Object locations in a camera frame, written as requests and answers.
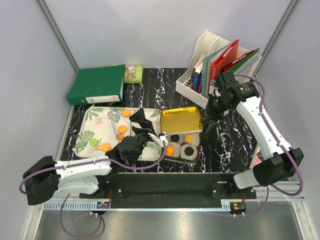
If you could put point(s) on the green ring binder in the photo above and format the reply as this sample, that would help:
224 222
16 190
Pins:
97 85

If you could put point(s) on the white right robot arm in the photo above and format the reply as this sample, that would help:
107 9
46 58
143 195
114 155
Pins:
281 161

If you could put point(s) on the floral rectangular tray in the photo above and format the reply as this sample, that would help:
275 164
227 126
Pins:
102 124

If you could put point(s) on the teal folder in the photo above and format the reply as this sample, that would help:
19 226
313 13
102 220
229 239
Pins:
206 66

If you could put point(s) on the black round cookie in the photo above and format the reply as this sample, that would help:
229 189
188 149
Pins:
189 151
175 138

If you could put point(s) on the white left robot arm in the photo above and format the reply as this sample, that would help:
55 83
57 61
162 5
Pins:
49 178

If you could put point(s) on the green round cookie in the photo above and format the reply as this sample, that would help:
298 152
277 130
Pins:
93 142

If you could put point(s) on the green folder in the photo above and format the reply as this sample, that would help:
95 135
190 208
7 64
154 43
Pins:
236 64

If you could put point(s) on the orange fish cookie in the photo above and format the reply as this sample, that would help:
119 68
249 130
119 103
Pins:
170 150

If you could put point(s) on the orange flower cookie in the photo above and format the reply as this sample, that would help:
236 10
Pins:
120 136

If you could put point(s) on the floral pink pouch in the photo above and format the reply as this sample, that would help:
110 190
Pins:
257 157

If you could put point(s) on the gold cookie tin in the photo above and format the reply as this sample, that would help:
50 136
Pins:
183 120

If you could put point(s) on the beige folder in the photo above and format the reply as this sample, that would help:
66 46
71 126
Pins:
249 71

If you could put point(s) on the grey slotted cable duct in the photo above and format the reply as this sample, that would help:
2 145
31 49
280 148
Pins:
75 205

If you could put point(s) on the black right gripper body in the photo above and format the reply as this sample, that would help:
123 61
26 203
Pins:
218 105

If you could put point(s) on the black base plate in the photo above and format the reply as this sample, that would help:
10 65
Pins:
141 191

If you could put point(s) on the white file organizer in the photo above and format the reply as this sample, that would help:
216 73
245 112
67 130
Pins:
203 46

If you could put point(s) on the orange round cookie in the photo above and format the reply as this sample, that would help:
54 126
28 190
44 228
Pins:
122 129
126 113
105 147
189 138

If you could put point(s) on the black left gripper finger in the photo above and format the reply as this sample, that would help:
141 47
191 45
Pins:
140 118
142 131

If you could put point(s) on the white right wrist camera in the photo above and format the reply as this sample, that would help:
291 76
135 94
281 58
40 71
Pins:
215 92

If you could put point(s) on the red folder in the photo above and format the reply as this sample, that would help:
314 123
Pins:
223 58

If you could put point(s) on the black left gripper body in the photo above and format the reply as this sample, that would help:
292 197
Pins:
142 139

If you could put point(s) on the blue book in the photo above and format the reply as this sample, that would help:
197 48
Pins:
196 82

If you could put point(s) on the green card box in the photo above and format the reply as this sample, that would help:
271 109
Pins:
133 74

